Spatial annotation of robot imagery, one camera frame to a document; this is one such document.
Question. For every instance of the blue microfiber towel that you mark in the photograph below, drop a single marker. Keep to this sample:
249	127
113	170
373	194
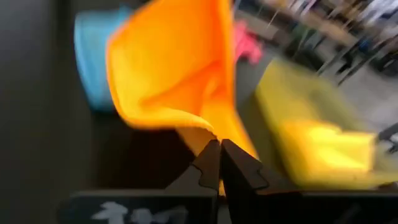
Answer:
90	62

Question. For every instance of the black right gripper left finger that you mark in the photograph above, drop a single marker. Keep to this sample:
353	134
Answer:
208	174

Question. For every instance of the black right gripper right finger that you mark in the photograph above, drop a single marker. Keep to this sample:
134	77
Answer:
245	186

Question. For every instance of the yellow-green plastic bin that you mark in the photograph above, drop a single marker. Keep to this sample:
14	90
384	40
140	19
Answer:
280	93

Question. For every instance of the orange microfiber towel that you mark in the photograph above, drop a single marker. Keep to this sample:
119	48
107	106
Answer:
174	62

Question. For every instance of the pink microfiber towel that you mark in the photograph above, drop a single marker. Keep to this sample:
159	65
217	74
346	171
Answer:
247	43

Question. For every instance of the yellow microfiber towel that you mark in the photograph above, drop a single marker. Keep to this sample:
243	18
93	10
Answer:
329	149

